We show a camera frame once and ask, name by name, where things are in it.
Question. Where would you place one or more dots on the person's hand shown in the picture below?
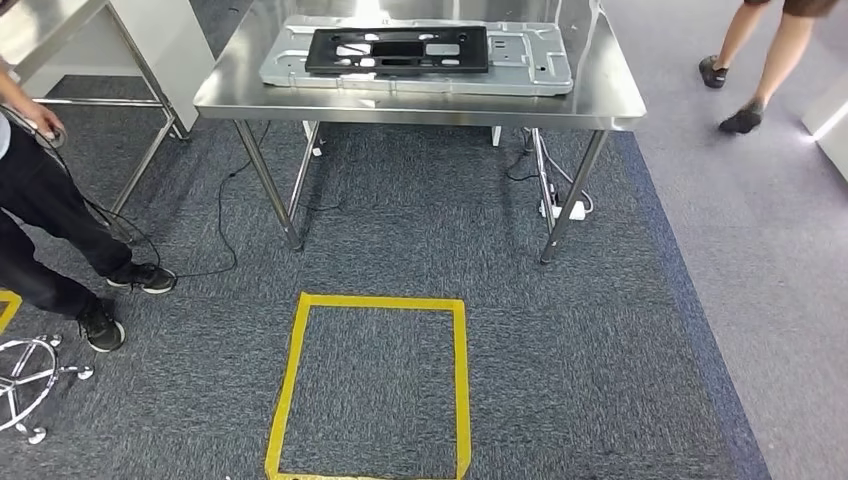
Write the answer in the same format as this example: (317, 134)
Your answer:
(43, 116)

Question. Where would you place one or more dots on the grey handheld controller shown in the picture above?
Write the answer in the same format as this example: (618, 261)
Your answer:
(53, 139)

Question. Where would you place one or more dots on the black plastic plate part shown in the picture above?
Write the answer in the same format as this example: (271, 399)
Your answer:
(318, 50)

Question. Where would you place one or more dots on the person's forearm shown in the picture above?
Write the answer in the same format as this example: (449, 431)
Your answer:
(13, 89)

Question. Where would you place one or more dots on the stainless steel workbench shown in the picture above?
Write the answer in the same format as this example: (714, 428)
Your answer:
(596, 86)

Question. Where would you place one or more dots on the person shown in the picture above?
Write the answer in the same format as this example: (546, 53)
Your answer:
(782, 60)
(40, 192)

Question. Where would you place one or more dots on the stainless steel table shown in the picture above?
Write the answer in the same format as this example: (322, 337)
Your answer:
(40, 26)

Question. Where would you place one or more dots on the white cabinet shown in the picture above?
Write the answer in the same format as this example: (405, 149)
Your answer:
(179, 46)

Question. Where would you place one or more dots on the black stool with chrome base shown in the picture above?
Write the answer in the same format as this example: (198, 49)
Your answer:
(30, 381)

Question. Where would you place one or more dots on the stamped grey metal panel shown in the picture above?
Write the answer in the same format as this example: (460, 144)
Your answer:
(530, 60)

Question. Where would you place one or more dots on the white power strip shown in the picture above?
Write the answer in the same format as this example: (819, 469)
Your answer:
(573, 210)

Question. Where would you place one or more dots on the white lit display block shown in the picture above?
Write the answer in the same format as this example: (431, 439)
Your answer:
(831, 126)

